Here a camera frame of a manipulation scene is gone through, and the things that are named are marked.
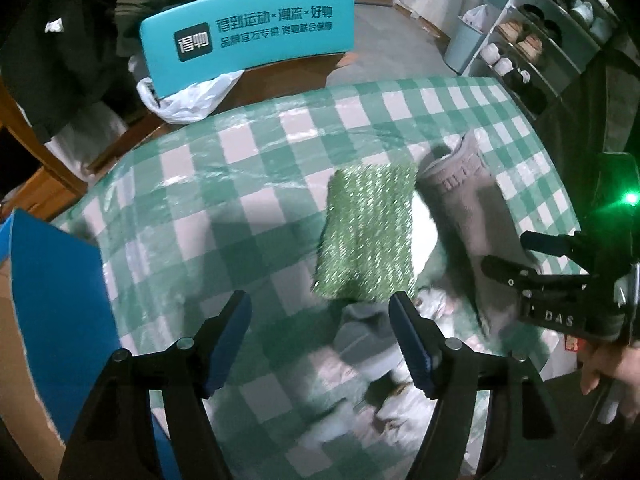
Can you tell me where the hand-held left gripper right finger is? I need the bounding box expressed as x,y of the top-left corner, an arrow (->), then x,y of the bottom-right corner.
389,292 -> 583,480

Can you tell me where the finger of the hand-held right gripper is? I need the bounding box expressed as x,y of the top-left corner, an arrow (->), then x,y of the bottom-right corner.
481,255 -> 601,307
521,230 -> 599,261

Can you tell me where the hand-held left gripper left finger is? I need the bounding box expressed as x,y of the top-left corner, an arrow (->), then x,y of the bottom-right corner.
57,290 -> 253,480

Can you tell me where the grey towel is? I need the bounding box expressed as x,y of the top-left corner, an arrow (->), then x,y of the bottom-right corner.
417,131 -> 543,336

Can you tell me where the green glittery scouring cloth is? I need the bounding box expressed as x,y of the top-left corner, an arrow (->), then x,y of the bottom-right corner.
311,162 -> 420,305

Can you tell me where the blue cardboard box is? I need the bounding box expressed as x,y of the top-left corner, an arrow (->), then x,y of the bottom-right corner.
0,209 -> 182,480

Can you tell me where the white soft cloth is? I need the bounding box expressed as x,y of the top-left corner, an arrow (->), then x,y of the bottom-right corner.
409,194 -> 442,282

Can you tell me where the person's right hand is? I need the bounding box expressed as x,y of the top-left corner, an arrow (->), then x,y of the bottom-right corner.
580,342 -> 640,421

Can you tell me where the grey folded cloth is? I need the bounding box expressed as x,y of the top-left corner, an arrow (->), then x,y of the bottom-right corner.
331,304 -> 407,382

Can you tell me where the dark cloth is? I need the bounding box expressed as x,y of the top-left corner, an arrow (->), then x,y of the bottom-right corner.
539,35 -> 640,241

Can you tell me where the green checkered tablecloth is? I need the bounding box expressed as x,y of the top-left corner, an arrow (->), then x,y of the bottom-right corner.
50,76 -> 583,480

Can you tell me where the shoe rack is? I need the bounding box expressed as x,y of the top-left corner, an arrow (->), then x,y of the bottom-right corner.
460,0 -> 617,122

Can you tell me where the group of assorted shoes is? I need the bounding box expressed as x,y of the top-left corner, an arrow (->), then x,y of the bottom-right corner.
479,0 -> 598,115

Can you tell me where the pale bin with bag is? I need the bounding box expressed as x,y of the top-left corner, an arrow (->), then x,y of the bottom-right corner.
444,4 -> 489,77

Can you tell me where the white plastic shopping bag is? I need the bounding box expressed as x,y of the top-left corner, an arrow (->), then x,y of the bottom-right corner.
136,70 -> 246,125

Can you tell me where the white fabric bundle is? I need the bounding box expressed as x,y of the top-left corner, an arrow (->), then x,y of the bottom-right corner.
47,107 -> 132,177

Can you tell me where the brown wooden table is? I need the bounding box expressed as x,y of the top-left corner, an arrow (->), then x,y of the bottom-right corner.
85,51 -> 362,172

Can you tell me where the teal printed box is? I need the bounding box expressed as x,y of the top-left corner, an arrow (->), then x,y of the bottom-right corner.
139,0 -> 357,101

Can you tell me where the dark jacket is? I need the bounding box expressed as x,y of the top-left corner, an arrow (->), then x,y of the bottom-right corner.
0,0 -> 166,143

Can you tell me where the olive jacket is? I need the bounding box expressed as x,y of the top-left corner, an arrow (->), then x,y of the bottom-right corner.
114,0 -> 203,57

